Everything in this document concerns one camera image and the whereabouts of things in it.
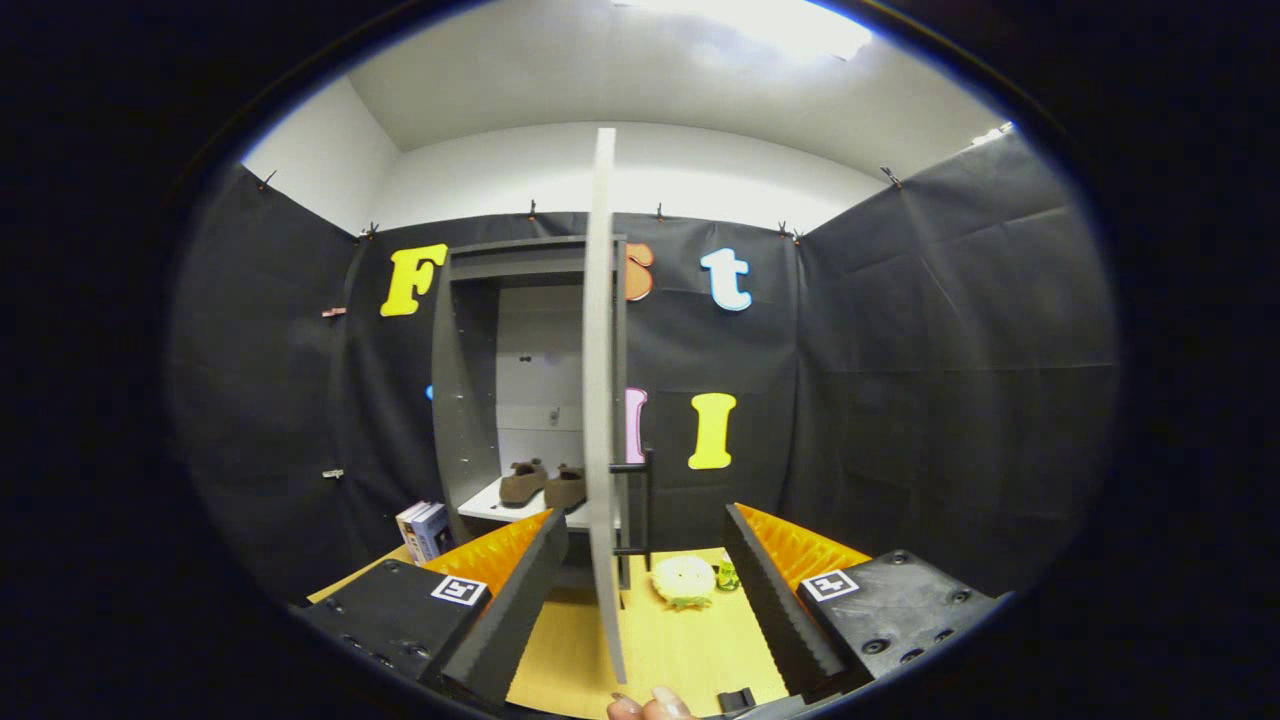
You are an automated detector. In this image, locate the black backdrop cloth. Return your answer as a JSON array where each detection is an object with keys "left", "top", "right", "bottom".
[{"left": 168, "top": 130, "right": 1119, "bottom": 641}]

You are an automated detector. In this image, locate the grey shoe cabinet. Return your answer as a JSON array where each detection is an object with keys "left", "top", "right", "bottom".
[{"left": 430, "top": 235, "right": 631, "bottom": 591}]

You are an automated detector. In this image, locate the pale blue book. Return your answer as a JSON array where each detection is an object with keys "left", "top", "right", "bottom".
[{"left": 405, "top": 503, "right": 441, "bottom": 564}]

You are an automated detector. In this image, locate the brown woolly shoe with bow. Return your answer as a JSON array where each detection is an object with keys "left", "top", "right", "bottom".
[
  {"left": 543, "top": 464, "right": 588, "bottom": 511},
  {"left": 498, "top": 459, "right": 549, "bottom": 506}
]

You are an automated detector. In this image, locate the white book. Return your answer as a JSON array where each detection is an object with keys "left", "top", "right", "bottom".
[{"left": 396, "top": 502, "right": 431, "bottom": 564}]

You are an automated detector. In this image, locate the black door handle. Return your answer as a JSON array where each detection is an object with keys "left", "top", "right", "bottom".
[{"left": 609, "top": 447, "right": 656, "bottom": 573}]

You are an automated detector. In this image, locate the white cabinet shelf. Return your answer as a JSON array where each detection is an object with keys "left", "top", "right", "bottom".
[{"left": 457, "top": 476, "right": 621, "bottom": 531}]

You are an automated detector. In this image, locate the pale yellow round toy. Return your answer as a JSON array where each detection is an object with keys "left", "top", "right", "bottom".
[{"left": 650, "top": 555, "right": 717, "bottom": 611}]

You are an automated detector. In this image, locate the blue book with dark cover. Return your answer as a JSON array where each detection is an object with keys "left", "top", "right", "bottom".
[{"left": 412, "top": 503, "right": 454, "bottom": 563}]

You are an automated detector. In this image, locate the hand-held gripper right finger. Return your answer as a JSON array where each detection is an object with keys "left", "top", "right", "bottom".
[{"left": 720, "top": 504, "right": 1013, "bottom": 703}]

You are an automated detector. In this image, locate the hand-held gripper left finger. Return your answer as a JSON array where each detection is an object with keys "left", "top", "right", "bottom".
[{"left": 298, "top": 507, "right": 571, "bottom": 709}]

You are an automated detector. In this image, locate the beige shoe cabinet door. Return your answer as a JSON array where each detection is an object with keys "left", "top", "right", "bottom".
[{"left": 583, "top": 127, "right": 629, "bottom": 685}]

